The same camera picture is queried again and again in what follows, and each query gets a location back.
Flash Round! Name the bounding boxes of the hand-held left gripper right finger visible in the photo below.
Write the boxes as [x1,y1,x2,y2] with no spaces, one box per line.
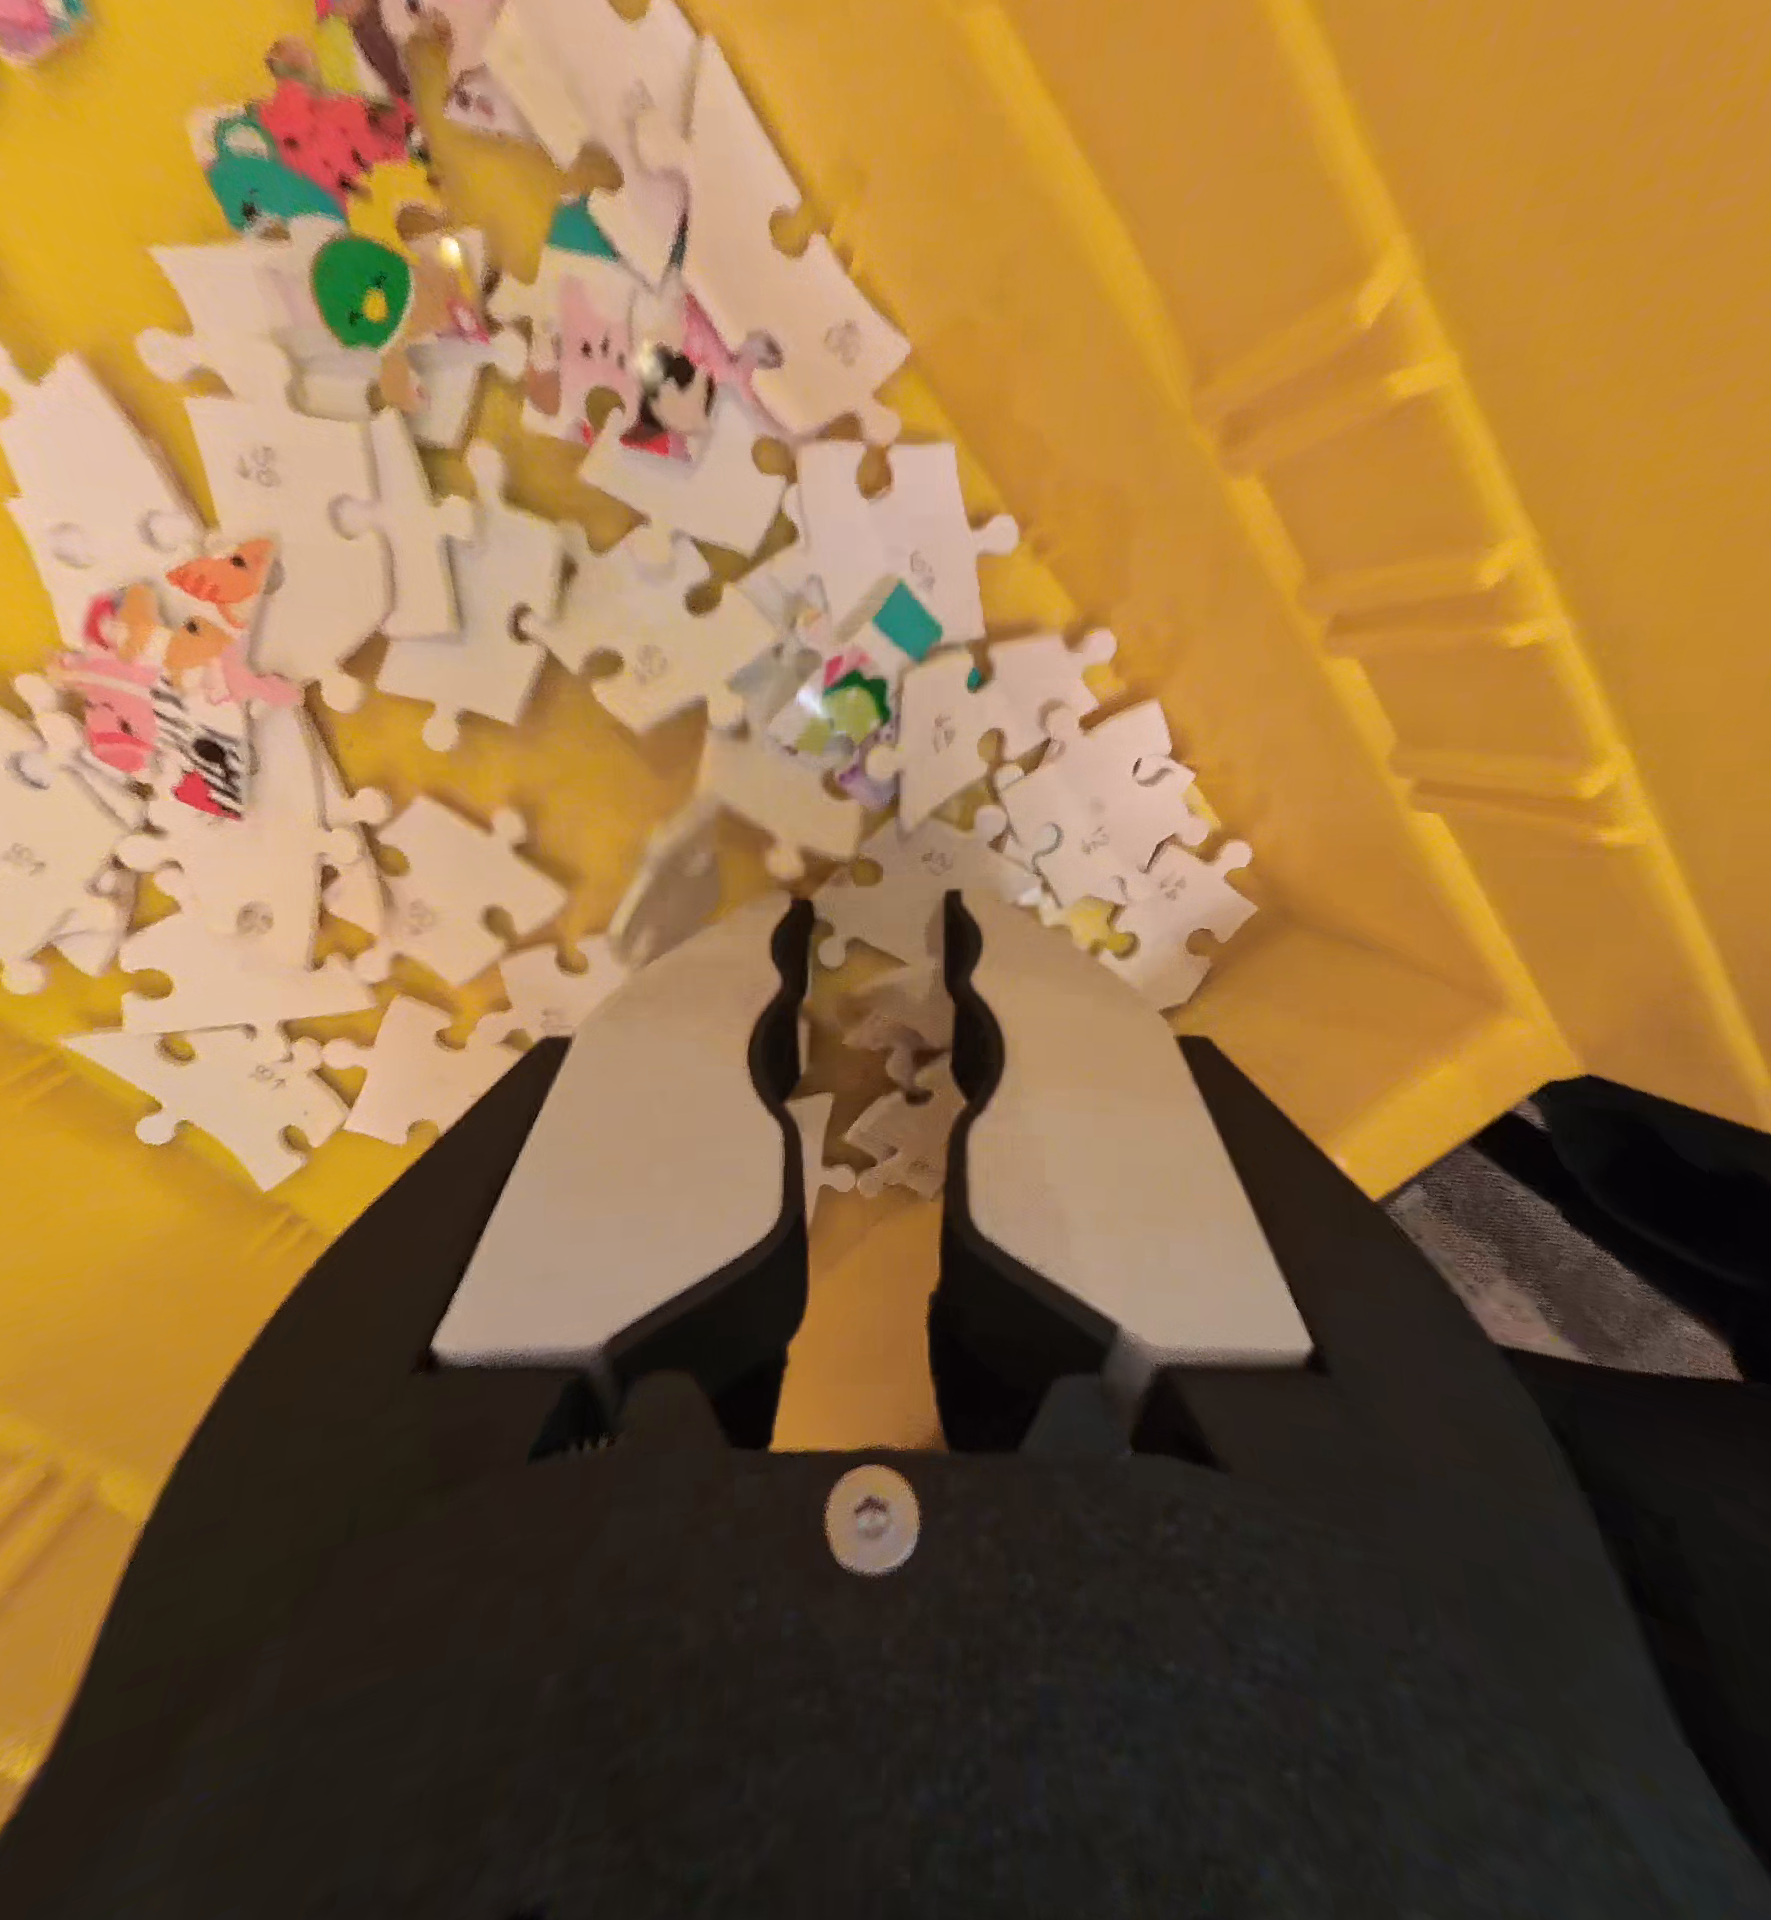
[927,892,1314,1453]

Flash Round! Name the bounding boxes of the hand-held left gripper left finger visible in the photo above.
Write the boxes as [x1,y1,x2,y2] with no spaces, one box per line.
[433,897,814,1448]

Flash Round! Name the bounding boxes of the pile of mixed puzzle pieces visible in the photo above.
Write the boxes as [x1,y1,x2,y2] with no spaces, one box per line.
[0,0,1262,1201]

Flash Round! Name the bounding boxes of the yellow plastic bin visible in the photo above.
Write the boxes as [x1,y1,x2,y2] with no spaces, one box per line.
[0,0,1771,1913]

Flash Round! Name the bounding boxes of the person's dark clothing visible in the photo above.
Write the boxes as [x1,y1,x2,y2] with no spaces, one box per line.
[1388,1071,1771,1920]

